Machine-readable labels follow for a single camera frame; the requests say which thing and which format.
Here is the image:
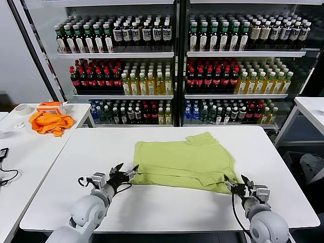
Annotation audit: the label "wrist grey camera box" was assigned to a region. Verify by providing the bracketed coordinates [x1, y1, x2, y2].
[253, 185, 271, 204]
[87, 172, 106, 190]

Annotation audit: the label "thin black table cable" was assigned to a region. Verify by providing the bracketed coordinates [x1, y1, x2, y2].
[0, 159, 20, 187]

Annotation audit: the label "drink display cabinet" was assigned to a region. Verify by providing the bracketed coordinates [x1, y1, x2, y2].
[181, 0, 314, 129]
[42, 0, 182, 128]

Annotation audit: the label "small green soda bottle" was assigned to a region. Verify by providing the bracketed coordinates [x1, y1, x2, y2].
[199, 106, 209, 123]
[208, 105, 217, 123]

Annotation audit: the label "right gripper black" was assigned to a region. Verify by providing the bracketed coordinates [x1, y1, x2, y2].
[223, 174, 254, 203]

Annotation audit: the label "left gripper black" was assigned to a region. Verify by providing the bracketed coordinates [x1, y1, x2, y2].
[107, 163, 140, 191]

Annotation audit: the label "beige label dark drink bottle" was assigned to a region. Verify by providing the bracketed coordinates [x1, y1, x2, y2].
[250, 20, 262, 43]
[260, 20, 272, 43]

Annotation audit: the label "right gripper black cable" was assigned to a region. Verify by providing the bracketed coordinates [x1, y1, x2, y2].
[231, 193, 253, 237]

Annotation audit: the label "right wrist grey camera box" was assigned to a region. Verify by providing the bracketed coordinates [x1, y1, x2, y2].
[253, 185, 271, 204]

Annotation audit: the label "yellow-green t-shirt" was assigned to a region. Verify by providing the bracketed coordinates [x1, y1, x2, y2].
[132, 131, 241, 195]

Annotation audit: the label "green cap dark tea bottle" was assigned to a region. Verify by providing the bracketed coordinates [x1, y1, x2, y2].
[219, 21, 230, 51]
[55, 24, 67, 53]
[239, 21, 251, 51]
[189, 21, 198, 51]
[63, 24, 76, 53]
[209, 21, 219, 51]
[229, 21, 240, 51]
[93, 23, 104, 53]
[73, 24, 86, 53]
[83, 23, 95, 53]
[199, 21, 209, 51]
[103, 23, 114, 53]

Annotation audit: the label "left wrist grey camera box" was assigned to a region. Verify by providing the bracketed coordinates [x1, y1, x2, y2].
[87, 172, 106, 190]

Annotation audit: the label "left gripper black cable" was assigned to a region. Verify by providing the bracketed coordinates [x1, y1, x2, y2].
[114, 182, 133, 194]

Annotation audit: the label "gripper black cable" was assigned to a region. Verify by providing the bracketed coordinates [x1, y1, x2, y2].
[114, 182, 133, 194]
[231, 193, 253, 237]

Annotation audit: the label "black framed glass door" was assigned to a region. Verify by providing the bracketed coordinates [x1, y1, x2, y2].
[7, 0, 69, 103]
[274, 0, 324, 132]

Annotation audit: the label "black plastic crate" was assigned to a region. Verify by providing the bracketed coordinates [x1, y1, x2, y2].
[282, 151, 324, 187]

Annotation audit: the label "blue label dark drink bottle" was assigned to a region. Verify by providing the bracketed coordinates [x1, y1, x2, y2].
[279, 21, 292, 43]
[152, 21, 162, 48]
[290, 22, 302, 43]
[298, 22, 311, 43]
[142, 21, 152, 48]
[161, 21, 172, 48]
[112, 22, 124, 48]
[269, 21, 281, 43]
[122, 22, 133, 48]
[131, 22, 142, 48]

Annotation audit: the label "green cap yellow tea bottle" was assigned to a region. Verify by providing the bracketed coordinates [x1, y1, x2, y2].
[121, 72, 131, 96]
[271, 71, 285, 95]
[165, 71, 173, 96]
[147, 72, 156, 96]
[139, 72, 148, 96]
[280, 71, 294, 95]
[130, 72, 139, 96]
[254, 71, 266, 95]
[262, 71, 276, 95]
[155, 71, 166, 96]
[235, 71, 248, 95]
[245, 71, 257, 95]

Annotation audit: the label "white side table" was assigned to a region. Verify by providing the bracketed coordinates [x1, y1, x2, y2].
[0, 102, 96, 243]
[274, 97, 324, 147]

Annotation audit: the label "red cap cola bottle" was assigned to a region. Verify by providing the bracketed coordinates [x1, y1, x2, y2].
[70, 66, 80, 94]
[96, 68, 106, 94]
[212, 67, 222, 92]
[112, 68, 123, 94]
[229, 67, 239, 92]
[186, 67, 196, 92]
[78, 68, 89, 94]
[204, 67, 213, 92]
[195, 67, 205, 92]
[87, 68, 97, 94]
[104, 68, 114, 94]
[221, 67, 230, 92]

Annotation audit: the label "orange and white box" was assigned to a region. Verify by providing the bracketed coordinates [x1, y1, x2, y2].
[36, 101, 64, 116]

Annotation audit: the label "grey bundled bag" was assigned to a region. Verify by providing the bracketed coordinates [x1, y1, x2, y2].
[299, 153, 324, 185]

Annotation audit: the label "orange crumpled cloth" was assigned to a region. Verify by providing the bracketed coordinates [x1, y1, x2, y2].
[28, 112, 75, 138]

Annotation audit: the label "beige tape roll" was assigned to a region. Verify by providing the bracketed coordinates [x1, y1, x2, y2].
[14, 103, 32, 116]

